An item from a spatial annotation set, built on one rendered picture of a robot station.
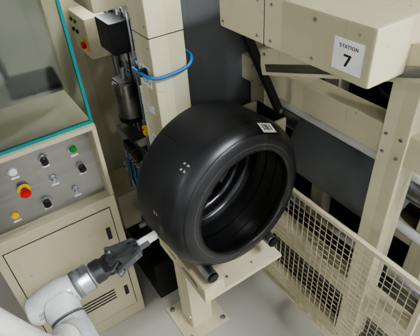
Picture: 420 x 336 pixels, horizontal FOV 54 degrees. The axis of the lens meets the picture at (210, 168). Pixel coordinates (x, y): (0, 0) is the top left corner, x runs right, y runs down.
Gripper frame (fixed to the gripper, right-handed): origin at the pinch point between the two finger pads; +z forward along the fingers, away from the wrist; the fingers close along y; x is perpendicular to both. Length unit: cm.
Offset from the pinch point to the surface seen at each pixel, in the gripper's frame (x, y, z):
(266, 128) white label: -25, -9, 46
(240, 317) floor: 116, 15, 32
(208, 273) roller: 20.8, -10.7, 12.8
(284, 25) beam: -54, -8, 56
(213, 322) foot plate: 113, 21, 17
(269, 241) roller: 25.3, -11.5, 40.1
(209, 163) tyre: -25.7, -10.5, 23.6
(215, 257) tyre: 10.5, -13.6, 16.0
